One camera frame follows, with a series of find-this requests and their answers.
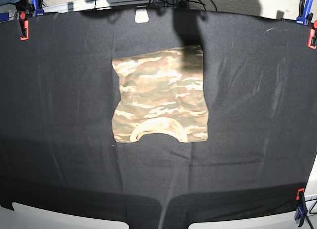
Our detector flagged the white tab on cloth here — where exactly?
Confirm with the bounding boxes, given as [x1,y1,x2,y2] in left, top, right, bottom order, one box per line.
[134,6,149,24]

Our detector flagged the camouflage t-shirt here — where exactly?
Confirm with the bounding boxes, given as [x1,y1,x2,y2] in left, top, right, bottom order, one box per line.
[112,45,209,143]

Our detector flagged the black table cloth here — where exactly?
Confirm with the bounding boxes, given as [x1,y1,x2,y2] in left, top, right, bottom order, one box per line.
[0,8,317,229]

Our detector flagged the blue clamp top left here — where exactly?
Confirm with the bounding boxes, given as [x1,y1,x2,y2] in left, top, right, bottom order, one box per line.
[31,0,44,17]

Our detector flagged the orange blue clamp bottom right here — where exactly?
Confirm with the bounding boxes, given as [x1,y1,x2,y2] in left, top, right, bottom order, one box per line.
[294,188,314,229]

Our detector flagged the orange clamp far right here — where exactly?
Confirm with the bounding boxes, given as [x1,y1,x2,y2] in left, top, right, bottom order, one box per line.
[307,21,317,49]

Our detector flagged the orange clamp far left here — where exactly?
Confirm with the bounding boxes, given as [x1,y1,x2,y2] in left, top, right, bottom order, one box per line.
[14,11,29,40]

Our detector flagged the blue clamp top right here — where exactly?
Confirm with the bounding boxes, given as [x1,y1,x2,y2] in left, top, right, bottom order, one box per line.
[296,0,313,26]

